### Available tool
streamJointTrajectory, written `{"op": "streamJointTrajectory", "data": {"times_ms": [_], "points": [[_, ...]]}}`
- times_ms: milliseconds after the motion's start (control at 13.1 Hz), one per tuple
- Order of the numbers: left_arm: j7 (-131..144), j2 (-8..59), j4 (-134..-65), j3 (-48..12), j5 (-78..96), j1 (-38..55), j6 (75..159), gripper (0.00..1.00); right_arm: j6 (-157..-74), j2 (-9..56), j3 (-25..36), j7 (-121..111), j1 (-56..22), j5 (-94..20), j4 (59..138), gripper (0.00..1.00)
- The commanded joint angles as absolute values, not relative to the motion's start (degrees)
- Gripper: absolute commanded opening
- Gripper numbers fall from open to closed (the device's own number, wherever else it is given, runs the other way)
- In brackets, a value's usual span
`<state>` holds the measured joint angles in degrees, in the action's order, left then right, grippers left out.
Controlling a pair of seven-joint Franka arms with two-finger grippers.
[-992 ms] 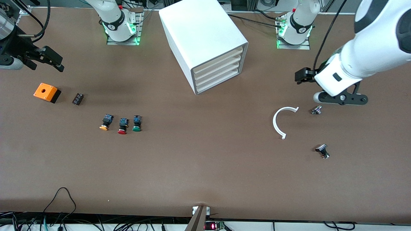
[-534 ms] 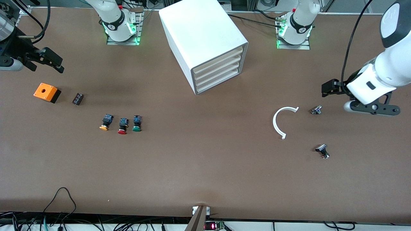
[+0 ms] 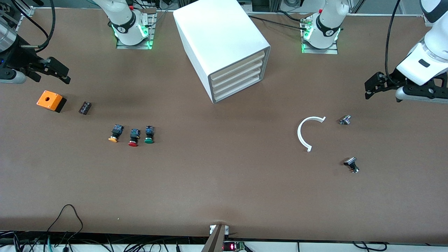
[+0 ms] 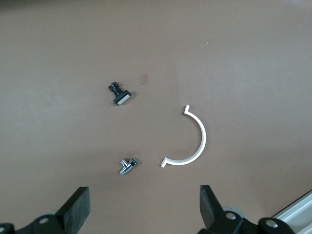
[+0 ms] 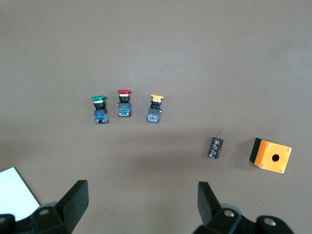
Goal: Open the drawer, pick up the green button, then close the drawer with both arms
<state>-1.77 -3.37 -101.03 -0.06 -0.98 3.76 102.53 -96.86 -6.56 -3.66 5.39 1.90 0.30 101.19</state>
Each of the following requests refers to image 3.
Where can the small black contact block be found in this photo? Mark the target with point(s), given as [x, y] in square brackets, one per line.
[85, 107]

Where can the red mushroom push button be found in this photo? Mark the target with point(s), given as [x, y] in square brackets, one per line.
[134, 134]

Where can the white plastic drawer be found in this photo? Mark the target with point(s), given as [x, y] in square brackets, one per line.
[245, 85]
[245, 79]
[245, 65]
[245, 71]

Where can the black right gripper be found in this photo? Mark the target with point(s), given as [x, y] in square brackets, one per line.
[18, 58]

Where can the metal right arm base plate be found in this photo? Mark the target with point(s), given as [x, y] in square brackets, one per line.
[122, 46]

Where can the green mushroom push button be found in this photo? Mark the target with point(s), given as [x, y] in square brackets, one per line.
[149, 132]

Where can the small silver knob part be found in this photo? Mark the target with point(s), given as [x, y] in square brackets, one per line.
[345, 120]

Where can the grey metal bracket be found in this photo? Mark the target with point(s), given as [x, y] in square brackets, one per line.
[215, 241]

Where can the small device with red light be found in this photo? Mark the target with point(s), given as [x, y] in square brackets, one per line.
[231, 246]

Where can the yellow mushroom push button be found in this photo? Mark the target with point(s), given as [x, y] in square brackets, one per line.
[116, 131]

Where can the orange button enclosure box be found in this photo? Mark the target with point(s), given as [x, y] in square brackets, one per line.
[54, 101]

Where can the aluminium frame profile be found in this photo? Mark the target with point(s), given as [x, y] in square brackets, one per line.
[28, 10]
[427, 18]

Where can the white curved plastic arc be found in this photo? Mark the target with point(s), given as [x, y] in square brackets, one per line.
[299, 134]

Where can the white drawer cabinet housing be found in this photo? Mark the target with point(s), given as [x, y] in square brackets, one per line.
[217, 31]

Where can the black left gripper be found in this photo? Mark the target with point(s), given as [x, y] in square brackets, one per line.
[392, 79]

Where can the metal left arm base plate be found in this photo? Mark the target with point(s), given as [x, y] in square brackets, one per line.
[332, 51]

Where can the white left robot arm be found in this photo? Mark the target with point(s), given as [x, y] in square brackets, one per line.
[327, 21]

